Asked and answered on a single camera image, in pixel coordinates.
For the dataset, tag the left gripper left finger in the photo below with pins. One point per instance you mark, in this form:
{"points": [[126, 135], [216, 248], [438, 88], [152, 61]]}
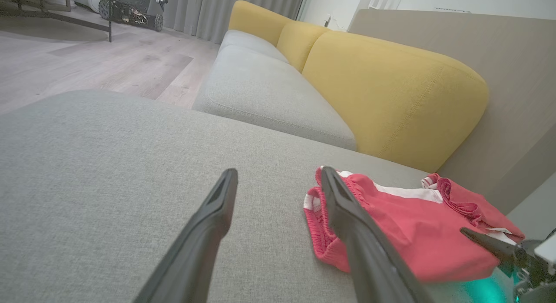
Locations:
{"points": [[204, 242]]}

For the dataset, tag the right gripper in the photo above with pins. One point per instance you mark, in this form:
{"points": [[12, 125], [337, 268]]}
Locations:
{"points": [[538, 268]]}

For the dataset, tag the grey curtain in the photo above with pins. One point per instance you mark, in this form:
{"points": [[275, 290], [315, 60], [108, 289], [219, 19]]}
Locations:
{"points": [[226, 11]]}

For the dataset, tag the small yellow sofa back cushion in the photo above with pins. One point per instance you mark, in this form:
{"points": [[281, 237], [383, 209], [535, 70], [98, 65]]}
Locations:
{"points": [[256, 20]]}

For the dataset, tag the red shorts with white trim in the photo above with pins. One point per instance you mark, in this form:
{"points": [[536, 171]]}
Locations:
{"points": [[417, 233]]}

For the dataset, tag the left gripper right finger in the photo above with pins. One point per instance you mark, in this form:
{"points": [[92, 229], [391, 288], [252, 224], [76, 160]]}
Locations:
{"points": [[369, 255]]}

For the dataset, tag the medium yellow sofa back cushion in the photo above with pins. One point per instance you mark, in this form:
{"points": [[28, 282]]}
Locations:
{"points": [[299, 42]]}

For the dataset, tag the taupe partition panel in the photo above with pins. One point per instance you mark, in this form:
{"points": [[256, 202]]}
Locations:
{"points": [[512, 77]]}

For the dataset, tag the black wheeled robot base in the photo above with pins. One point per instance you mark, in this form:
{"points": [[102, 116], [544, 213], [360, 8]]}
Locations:
{"points": [[130, 11]]}

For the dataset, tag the narrow grey sofa seat cushion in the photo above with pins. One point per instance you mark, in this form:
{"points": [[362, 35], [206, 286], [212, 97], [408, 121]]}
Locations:
{"points": [[247, 42]]}

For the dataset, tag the black metal table frame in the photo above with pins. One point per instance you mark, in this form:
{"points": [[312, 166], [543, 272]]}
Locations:
{"points": [[110, 20]]}

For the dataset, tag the large yellow sofa back cushion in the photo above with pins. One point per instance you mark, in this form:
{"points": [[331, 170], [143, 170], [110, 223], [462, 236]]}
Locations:
{"points": [[391, 90]]}

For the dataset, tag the grey back cushion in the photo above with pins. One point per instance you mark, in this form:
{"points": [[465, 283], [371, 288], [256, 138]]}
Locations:
{"points": [[269, 98]]}

